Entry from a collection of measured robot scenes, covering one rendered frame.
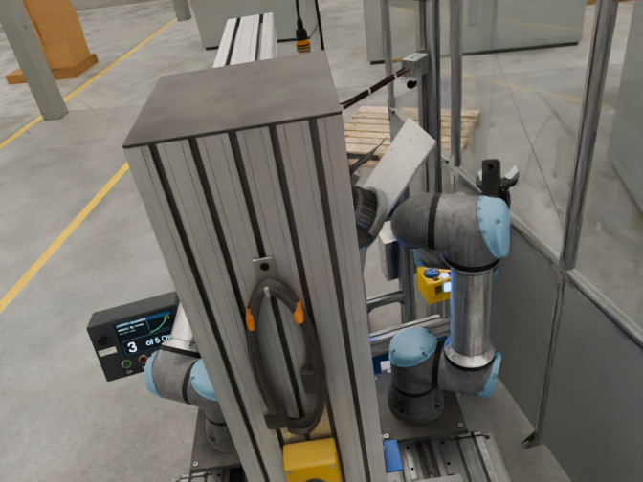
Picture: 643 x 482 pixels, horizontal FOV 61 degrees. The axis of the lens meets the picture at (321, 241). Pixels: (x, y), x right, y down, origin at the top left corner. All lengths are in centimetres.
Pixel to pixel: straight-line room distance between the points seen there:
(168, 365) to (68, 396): 205
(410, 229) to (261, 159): 52
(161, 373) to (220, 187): 90
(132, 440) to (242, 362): 228
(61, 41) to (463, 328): 907
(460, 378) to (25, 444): 254
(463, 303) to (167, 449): 207
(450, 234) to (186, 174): 59
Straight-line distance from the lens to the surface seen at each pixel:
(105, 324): 171
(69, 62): 988
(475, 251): 109
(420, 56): 231
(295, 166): 64
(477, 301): 119
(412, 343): 137
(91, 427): 326
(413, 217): 109
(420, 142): 214
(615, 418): 214
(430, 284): 183
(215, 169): 64
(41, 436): 337
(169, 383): 147
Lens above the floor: 225
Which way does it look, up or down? 35 degrees down
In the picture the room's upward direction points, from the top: 10 degrees counter-clockwise
